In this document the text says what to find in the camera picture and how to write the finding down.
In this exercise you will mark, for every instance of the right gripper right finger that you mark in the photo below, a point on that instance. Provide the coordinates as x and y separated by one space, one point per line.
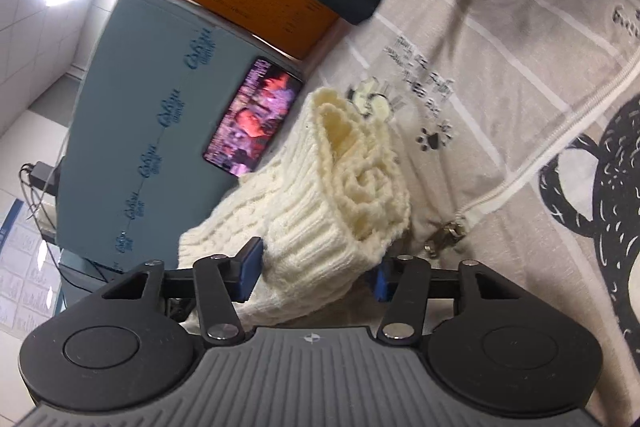
402 282

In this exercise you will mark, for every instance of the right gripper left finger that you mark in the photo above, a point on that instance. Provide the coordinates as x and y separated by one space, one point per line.
219 283

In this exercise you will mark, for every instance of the cream knitted sweater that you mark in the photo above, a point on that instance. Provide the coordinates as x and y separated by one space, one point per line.
327 206

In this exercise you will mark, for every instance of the metal zipper pull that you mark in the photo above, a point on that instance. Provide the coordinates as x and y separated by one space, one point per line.
447 236

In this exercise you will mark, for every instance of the black power adapter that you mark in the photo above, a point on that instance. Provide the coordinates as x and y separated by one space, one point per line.
41 177

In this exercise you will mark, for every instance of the grey-blue cardboard box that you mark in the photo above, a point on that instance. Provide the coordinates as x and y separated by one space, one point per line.
133 178

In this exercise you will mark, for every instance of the cartoon print bed sheet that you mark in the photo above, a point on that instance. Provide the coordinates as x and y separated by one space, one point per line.
522 117

